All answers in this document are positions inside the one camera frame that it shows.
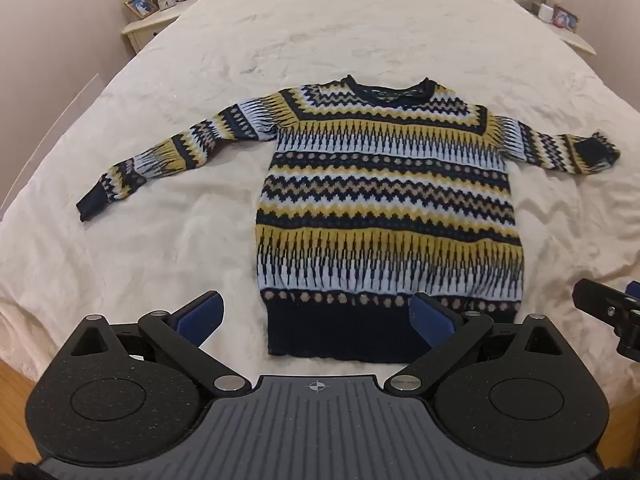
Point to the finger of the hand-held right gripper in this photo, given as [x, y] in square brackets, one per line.
[607, 310]

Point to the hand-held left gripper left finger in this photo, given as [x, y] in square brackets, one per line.
[197, 316]

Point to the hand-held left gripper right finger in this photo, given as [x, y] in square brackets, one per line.
[434, 317]

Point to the patterned knit sweater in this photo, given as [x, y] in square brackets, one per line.
[385, 200]

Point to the cream bedspread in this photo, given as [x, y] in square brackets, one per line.
[200, 240]

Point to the cream nightstand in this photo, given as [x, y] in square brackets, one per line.
[155, 22]
[575, 40]

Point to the white box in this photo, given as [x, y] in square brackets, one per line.
[545, 12]

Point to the small desk clock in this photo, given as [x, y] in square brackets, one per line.
[166, 1]

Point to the colourful photo frame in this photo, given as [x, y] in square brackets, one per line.
[565, 18]

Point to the wooden photo frame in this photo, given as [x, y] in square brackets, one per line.
[140, 6]

